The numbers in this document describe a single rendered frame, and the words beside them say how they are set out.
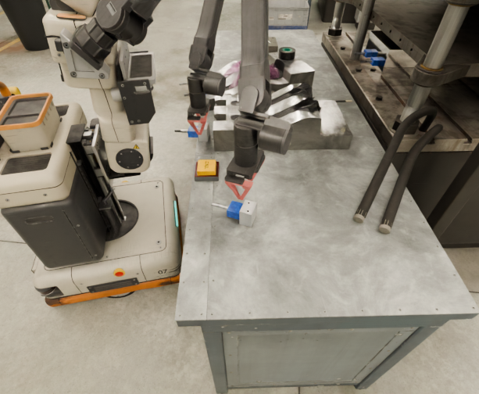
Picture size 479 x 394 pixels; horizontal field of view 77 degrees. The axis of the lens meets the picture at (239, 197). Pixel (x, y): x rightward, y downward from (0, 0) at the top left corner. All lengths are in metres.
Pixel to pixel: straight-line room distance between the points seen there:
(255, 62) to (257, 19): 0.09
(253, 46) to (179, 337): 1.29
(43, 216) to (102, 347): 0.69
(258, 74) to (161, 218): 1.10
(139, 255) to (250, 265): 0.81
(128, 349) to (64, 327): 0.35
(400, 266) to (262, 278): 0.36
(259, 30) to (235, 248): 0.52
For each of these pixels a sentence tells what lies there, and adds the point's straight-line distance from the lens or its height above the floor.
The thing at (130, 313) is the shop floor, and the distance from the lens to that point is 1.70.
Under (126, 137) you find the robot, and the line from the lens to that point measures 1.23.
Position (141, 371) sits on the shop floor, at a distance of 1.59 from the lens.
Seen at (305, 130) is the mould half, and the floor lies 0.89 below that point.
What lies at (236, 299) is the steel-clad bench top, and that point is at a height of 0.80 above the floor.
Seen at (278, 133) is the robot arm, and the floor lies 1.12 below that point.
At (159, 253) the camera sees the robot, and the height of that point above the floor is 0.28.
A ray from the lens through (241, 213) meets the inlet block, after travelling 0.84.
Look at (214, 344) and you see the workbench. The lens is 0.94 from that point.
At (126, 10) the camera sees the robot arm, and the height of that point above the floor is 1.27.
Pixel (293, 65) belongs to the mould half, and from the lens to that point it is 1.54.
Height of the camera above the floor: 1.48
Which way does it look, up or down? 45 degrees down
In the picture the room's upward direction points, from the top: straight up
